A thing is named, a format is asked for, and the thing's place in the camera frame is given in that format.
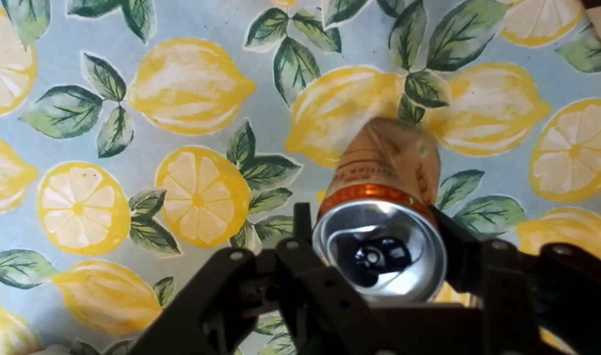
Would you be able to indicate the lemon print tablecloth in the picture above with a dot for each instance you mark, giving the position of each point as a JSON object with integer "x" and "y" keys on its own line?
{"x": 115, "y": 99}

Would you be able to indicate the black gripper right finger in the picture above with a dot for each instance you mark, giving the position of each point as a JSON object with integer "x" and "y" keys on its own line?
{"x": 509, "y": 296}

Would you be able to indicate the brown spice bottle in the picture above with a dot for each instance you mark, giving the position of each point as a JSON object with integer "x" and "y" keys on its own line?
{"x": 385, "y": 178}

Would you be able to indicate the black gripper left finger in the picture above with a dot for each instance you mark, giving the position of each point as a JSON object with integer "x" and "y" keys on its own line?
{"x": 201, "y": 308}

